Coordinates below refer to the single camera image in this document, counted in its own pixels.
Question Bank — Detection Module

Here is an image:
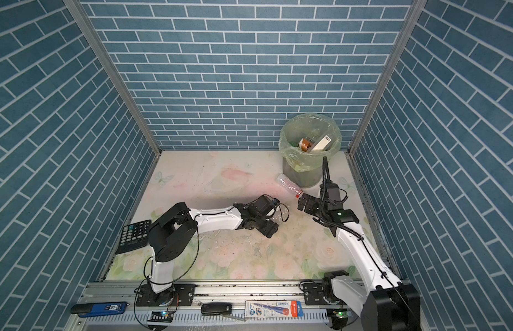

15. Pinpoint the packaged pen blister card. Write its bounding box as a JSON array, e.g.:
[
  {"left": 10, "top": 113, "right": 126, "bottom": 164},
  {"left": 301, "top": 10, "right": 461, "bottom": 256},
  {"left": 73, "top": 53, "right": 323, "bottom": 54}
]
[{"left": 245, "top": 300, "right": 304, "bottom": 319}]

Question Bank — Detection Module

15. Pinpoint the clear crushed water bottle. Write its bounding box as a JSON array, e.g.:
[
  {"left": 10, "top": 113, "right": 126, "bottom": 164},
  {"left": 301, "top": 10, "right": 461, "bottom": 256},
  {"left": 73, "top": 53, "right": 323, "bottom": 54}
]
[{"left": 273, "top": 204, "right": 290, "bottom": 223}]

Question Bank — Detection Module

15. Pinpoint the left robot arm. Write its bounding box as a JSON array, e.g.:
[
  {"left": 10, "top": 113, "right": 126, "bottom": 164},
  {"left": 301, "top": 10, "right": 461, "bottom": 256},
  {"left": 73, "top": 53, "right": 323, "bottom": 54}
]
[{"left": 147, "top": 195, "right": 281, "bottom": 294}]

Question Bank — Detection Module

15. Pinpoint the blue black handheld device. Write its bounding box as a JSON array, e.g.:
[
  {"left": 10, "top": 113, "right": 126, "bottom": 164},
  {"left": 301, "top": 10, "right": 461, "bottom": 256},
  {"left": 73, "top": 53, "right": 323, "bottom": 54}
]
[{"left": 70, "top": 302, "right": 128, "bottom": 318}]

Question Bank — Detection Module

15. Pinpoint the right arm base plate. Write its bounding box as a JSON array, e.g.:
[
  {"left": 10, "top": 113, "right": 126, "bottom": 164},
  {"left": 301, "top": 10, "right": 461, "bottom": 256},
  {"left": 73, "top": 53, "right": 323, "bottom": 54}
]
[{"left": 299, "top": 280, "right": 335, "bottom": 306}]

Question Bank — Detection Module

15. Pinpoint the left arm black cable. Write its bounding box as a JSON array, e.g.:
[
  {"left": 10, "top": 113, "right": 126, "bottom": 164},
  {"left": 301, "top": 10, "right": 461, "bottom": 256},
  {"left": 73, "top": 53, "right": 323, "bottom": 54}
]
[{"left": 133, "top": 194, "right": 290, "bottom": 331}]

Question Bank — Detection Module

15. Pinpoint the green plastic bin liner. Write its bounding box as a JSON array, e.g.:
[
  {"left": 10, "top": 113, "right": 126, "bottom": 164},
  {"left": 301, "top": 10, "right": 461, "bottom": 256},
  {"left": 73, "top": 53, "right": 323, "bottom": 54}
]
[{"left": 278, "top": 113, "right": 342, "bottom": 172}]

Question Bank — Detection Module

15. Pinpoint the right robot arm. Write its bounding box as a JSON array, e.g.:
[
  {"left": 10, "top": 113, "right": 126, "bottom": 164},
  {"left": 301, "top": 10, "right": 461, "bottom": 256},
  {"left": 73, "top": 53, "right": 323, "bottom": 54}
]
[{"left": 298, "top": 181, "right": 421, "bottom": 330}]

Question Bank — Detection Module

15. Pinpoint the aluminium front rail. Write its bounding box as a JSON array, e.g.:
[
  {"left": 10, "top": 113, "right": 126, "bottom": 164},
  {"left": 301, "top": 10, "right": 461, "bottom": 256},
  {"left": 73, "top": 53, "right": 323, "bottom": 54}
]
[{"left": 65, "top": 278, "right": 427, "bottom": 331}]

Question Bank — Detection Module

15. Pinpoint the brown coffee bottle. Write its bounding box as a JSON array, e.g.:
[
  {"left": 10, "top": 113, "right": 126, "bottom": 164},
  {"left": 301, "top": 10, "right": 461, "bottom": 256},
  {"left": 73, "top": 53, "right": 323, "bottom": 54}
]
[{"left": 299, "top": 138, "right": 312, "bottom": 153}]

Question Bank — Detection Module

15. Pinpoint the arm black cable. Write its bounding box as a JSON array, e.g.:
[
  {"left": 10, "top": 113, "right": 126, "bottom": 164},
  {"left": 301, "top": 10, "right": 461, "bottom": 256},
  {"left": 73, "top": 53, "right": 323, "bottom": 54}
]
[
  {"left": 133, "top": 194, "right": 290, "bottom": 331},
  {"left": 299, "top": 156, "right": 419, "bottom": 330}
]

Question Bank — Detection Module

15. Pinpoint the black calculator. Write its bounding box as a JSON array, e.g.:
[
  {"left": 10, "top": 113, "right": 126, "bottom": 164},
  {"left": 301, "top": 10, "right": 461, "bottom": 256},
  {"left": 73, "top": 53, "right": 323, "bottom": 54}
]
[{"left": 116, "top": 219, "right": 152, "bottom": 255}]

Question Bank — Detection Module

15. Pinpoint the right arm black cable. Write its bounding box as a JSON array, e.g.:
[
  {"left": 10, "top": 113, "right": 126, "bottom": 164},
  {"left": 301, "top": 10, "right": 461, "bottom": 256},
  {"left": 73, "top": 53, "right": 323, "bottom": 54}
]
[{"left": 299, "top": 156, "right": 419, "bottom": 330}]

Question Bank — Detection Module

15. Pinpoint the grey mesh waste bin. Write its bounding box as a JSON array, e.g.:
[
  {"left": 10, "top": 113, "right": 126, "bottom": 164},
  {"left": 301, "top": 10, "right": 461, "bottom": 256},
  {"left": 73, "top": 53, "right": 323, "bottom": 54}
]
[{"left": 283, "top": 158, "right": 323, "bottom": 188}]

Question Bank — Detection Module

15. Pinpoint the pink label red cap bottle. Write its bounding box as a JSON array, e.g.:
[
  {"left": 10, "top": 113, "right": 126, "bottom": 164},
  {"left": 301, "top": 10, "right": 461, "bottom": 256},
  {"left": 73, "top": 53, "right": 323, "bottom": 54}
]
[{"left": 276, "top": 174, "right": 303, "bottom": 199}]

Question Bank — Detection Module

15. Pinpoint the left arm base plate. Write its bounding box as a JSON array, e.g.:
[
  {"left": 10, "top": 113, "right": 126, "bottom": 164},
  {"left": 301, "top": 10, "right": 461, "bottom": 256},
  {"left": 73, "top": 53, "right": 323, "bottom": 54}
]
[{"left": 135, "top": 284, "right": 196, "bottom": 307}]

